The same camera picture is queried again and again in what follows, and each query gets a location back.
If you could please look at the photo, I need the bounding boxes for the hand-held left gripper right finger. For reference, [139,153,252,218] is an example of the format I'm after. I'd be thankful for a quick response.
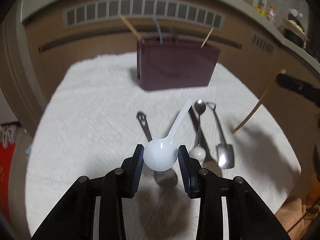
[177,144,292,240]

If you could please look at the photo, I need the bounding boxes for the white towel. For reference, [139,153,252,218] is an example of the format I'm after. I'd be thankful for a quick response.
[25,51,302,240]

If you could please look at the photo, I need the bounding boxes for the white plastic spoon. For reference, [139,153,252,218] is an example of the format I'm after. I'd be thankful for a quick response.
[143,98,193,172]

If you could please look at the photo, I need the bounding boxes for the metal spoon white ball end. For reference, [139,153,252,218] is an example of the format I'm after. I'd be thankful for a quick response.
[189,99,207,161]

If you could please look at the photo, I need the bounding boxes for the black holder white utensils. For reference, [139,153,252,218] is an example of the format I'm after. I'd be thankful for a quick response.
[287,9,304,29]

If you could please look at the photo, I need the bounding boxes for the purple plastic utensil holder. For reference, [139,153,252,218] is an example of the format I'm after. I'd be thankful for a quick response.
[136,36,221,92]

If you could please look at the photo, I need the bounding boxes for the shovel shaped metal spoon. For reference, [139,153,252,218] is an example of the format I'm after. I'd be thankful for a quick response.
[206,101,236,170]

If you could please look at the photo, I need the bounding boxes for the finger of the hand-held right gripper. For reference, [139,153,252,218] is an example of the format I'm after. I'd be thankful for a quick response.
[276,73,320,103]

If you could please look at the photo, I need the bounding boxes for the large grey vent grille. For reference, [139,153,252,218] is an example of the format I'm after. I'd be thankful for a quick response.
[62,0,225,29]

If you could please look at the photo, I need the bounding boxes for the person's orange clothing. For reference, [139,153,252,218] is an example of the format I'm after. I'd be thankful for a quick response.
[275,197,320,233]

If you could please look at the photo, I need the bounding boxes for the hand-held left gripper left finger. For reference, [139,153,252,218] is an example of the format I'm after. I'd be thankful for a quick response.
[31,144,145,240]

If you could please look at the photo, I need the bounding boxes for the small grey vent grille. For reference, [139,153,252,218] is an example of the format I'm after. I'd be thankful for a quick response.
[251,33,275,53]

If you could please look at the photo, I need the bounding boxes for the pale lilac slipper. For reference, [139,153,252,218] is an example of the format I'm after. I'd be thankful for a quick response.
[0,125,9,143]
[7,126,18,142]

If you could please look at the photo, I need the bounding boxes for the wooden kitchen cabinet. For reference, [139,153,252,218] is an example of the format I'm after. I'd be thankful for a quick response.
[0,0,320,135]

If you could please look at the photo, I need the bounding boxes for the red floor mat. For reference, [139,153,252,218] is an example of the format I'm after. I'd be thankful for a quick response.
[0,141,16,217]

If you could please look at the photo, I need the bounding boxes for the plastic bottle orange cap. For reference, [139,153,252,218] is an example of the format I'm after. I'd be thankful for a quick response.
[266,5,277,22]

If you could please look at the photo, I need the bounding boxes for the blue grey spoon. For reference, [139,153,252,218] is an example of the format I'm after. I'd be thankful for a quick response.
[154,17,164,44]

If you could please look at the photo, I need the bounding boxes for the smiley handle metal spoon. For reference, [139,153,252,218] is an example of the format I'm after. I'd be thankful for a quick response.
[136,111,178,187]

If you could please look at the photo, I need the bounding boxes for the black handled metal spoon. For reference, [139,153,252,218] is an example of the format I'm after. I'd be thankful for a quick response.
[189,106,223,177]

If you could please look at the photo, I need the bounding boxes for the black pot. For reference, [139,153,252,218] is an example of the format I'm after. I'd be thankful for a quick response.
[284,29,304,49]

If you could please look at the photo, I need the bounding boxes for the beige kitchen countertop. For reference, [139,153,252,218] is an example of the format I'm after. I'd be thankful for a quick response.
[21,0,320,64]

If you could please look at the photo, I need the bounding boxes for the yellow lid jar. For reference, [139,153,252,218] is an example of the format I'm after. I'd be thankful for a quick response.
[254,5,267,17]

